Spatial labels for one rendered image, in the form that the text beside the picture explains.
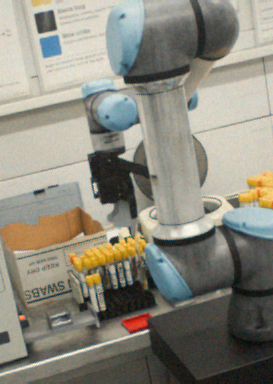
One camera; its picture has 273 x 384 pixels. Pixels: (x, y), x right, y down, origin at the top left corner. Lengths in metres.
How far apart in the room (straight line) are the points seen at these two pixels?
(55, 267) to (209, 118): 0.72
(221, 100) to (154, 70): 1.16
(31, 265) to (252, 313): 0.72
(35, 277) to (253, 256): 0.76
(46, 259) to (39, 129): 0.45
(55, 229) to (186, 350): 0.90
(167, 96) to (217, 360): 0.49
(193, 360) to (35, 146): 1.04
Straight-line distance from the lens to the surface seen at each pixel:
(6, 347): 1.93
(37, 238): 2.47
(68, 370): 1.93
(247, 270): 1.61
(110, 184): 1.98
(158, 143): 1.52
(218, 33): 1.52
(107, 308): 2.05
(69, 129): 2.50
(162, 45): 1.47
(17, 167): 2.48
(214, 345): 1.68
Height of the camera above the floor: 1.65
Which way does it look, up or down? 18 degrees down
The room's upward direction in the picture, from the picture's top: 11 degrees counter-clockwise
